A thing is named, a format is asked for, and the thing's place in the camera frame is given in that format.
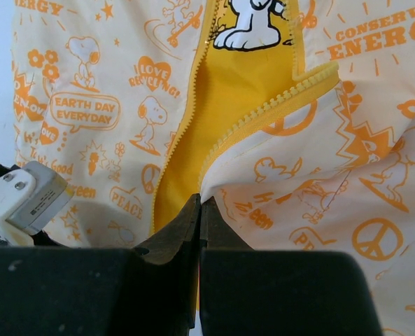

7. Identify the cream orange-print jacket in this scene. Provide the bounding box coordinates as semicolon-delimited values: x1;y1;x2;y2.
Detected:
12;1;415;335

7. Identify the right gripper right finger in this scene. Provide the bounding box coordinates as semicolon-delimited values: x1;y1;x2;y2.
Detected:
199;199;382;335

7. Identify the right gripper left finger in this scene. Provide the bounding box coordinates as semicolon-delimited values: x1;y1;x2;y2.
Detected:
0;194;201;335

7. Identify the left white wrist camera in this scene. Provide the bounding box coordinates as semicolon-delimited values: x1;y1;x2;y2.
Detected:
0;161;74;247

